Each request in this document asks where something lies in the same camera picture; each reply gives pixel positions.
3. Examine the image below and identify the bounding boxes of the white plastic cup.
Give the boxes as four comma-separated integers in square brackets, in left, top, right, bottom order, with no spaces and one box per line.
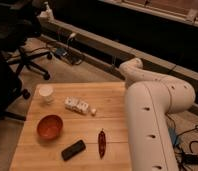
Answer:
[39,85,54,104]

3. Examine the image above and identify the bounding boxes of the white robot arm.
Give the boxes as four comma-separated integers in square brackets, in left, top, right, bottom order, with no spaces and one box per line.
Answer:
[119,58,196,171]

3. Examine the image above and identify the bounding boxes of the red chili pepper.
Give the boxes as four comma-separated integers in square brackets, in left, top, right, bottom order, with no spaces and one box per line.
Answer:
[98,129,106,159]

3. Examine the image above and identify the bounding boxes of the red bowl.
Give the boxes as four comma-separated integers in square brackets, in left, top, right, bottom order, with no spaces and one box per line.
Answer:
[36,115,63,140]

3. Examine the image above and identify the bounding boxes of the power strip on floor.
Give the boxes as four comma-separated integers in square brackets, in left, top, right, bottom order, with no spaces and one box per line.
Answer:
[54,48,79,65]

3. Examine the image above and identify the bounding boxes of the small white round object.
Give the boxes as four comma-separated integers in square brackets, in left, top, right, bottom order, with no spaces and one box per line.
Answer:
[91,108,97,116]

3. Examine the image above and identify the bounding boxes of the black office chair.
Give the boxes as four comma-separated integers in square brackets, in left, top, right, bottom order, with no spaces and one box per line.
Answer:
[0,0,54,101]

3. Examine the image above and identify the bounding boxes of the black floor cables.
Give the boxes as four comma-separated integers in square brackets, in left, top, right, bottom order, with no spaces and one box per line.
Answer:
[165,113,198,171]

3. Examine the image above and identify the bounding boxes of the black remote control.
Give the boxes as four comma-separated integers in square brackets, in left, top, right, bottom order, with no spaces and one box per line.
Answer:
[61,140,86,161]

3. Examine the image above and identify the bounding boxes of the white spray bottle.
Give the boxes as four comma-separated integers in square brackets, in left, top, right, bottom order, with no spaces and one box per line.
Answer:
[39,2,54,20]

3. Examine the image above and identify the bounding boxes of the blue box on floor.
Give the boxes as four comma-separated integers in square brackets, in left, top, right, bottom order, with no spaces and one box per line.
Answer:
[168,127,180,146]

